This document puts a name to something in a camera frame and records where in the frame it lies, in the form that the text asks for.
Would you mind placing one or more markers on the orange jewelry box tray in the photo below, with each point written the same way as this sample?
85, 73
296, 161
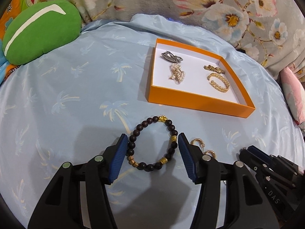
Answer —
178, 78

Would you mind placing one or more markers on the green round plush pillow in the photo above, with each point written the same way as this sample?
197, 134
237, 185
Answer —
68, 23

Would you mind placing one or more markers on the gold braided bangle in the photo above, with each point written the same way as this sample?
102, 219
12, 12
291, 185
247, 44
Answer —
218, 82

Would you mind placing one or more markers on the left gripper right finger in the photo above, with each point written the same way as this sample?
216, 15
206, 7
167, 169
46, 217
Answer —
200, 167

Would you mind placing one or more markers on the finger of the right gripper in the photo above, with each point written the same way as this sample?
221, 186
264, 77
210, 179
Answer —
254, 157

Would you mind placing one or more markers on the pink pillow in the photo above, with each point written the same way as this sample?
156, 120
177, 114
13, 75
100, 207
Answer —
294, 95

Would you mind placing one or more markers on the gold hoop earring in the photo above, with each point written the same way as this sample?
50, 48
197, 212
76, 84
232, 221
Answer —
199, 142
210, 153

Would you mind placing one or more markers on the gold wristwatch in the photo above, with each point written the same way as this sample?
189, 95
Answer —
214, 69

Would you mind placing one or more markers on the grey floral blanket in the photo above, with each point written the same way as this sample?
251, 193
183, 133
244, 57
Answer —
269, 31

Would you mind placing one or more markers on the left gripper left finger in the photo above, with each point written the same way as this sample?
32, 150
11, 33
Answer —
105, 168

